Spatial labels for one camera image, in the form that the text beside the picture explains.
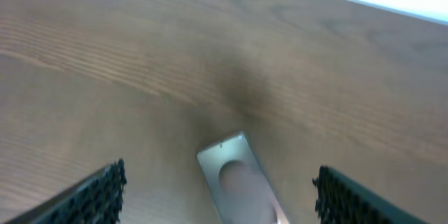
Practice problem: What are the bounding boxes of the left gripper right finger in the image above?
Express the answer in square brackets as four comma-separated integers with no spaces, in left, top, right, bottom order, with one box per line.
[312,165,425,224]

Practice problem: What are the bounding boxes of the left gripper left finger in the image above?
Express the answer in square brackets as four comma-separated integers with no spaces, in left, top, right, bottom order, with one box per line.
[6,159,127,224]

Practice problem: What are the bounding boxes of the bronze Galaxy smartphone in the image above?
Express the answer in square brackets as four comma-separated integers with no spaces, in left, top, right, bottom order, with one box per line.
[197,132,289,224]

